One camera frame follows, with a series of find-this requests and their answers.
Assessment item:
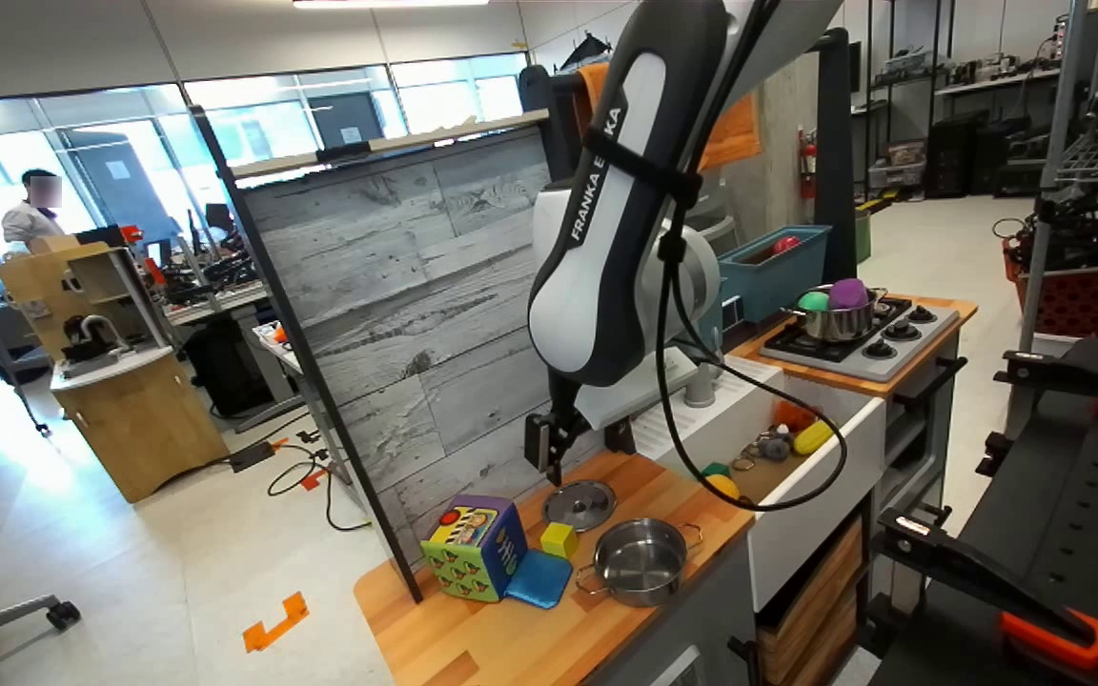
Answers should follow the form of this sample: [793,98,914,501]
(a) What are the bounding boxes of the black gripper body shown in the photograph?
[522,375,632,484]

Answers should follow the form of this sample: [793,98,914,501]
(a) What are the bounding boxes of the silver pot lid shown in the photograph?
[540,481,614,534]

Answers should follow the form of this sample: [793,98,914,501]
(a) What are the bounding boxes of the silver steel pot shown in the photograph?
[576,519,690,606]

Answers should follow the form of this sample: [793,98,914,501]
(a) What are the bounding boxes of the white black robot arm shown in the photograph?
[525,0,844,481]

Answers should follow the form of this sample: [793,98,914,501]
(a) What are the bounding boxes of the silver pot on stove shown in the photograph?
[793,294,903,342]

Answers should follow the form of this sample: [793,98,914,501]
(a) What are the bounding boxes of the yellow cube block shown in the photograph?
[540,524,578,559]

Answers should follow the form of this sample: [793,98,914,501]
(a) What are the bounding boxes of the colourful toy cube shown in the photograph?
[421,496,525,603]

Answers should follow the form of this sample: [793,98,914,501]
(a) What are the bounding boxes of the wooden toy kitchen counter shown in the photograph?
[356,454,752,686]

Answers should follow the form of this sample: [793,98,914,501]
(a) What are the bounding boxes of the yellow toy lemon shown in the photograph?
[705,473,742,501]

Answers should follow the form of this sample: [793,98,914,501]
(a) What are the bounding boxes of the grey wood backdrop panel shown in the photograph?
[222,124,548,592]

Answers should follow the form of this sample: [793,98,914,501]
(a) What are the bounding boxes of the white toy sink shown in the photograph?
[670,363,884,609]

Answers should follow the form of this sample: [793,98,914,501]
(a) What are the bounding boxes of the yellow toy fruit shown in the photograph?
[793,421,836,457]

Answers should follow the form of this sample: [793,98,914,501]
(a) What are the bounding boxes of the teal plastic bin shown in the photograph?
[717,225,828,331]

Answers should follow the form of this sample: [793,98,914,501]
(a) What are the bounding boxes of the green plush toy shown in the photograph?
[798,289,831,318]

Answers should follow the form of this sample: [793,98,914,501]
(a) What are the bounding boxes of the orange floor marker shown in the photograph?
[239,592,307,651]

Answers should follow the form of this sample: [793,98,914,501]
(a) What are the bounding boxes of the purple plush toy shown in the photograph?
[828,277,872,312]

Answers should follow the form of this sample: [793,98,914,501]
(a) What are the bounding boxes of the toy stove top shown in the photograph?
[736,296,973,389]

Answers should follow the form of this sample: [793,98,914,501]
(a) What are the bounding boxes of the orange black clamp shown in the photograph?
[882,511,1098,676]

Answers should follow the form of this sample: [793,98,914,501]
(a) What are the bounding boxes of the red fire extinguisher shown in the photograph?
[798,129,820,201]

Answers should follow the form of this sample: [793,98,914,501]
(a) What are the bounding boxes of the wooden cabinet cart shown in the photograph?
[0,246,224,501]

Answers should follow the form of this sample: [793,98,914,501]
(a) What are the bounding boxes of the black perforated board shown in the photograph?
[872,341,1098,686]

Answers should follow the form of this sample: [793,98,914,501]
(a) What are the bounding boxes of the person in white shirt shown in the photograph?
[0,167,65,251]

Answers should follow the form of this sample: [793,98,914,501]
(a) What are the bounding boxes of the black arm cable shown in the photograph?
[648,0,854,515]

